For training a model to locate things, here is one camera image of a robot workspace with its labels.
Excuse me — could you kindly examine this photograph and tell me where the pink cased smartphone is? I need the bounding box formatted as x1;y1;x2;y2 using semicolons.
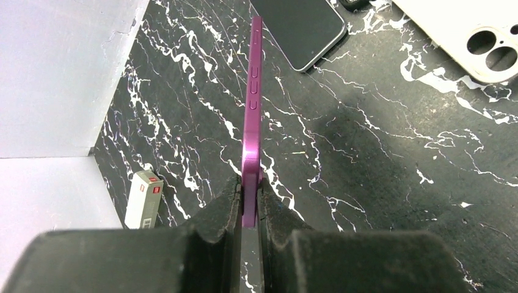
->
241;16;263;228

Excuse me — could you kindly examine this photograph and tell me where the black phone case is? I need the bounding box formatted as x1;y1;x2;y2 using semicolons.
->
339;0;370;12

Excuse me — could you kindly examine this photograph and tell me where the white red small box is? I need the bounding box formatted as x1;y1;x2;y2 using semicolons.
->
124;170;164;229

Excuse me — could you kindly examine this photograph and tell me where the cream white phone case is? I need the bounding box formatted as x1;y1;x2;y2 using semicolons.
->
394;1;517;83

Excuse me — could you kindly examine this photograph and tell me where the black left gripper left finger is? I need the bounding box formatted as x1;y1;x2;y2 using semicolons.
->
3;175;242;292

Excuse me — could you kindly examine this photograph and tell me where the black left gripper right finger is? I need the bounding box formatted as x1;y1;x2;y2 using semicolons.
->
257;181;468;292

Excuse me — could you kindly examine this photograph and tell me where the black screen smartphone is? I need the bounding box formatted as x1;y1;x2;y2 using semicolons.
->
250;0;348;72

